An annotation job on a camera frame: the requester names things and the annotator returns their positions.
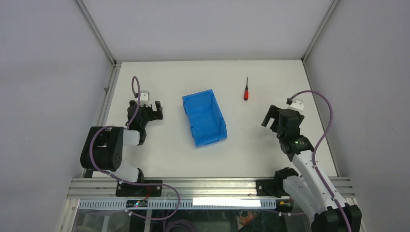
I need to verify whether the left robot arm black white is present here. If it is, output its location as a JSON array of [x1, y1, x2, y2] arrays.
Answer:
[[80, 100, 163, 196]]

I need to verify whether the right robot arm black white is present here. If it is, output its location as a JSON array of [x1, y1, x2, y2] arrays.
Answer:
[[262, 105, 362, 232]]

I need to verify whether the red black screwdriver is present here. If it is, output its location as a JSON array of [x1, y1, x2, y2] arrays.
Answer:
[[243, 77, 249, 101]]

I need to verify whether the blue plastic storage bin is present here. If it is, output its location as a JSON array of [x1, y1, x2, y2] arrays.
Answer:
[[182, 89, 228, 148]]

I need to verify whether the orange object under table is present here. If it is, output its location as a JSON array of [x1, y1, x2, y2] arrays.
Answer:
[[238, 210, 259, 226]]

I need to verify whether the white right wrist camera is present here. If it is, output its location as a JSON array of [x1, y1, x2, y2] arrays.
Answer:
[[288, 98, 304, 114]]

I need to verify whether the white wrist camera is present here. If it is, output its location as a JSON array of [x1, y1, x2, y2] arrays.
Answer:
[[288, 98, 304, 114], [137, 91, 152, 107]]

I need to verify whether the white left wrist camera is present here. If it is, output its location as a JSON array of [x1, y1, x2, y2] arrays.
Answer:
[[137, 91, 152, 107]]

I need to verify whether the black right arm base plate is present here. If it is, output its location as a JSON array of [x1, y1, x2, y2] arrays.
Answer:
[[255, 179, 287, 198]]

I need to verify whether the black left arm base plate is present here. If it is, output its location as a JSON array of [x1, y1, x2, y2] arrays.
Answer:
[[115, 179, 162, 197]]

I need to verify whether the white slotted cable duct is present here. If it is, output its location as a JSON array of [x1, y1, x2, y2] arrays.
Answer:
[[79, 197, 289, 211]]

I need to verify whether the aluminium extrusion rail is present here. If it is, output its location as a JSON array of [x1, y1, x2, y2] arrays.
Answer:
[[66, 176, 356, 200]]

